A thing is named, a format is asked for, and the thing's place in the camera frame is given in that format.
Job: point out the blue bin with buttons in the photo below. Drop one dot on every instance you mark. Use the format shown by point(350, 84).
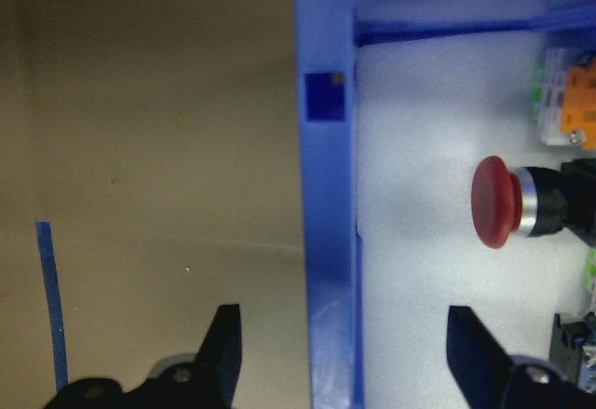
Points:
point(326, 194)

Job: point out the red mushroom push button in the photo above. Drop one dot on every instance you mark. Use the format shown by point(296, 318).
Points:
point(493, 204)

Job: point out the small grey switch block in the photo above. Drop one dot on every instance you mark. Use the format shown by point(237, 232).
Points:
point(570, 334)

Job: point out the orange grey selector switch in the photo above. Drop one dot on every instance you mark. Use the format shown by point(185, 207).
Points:
point(577, 97)

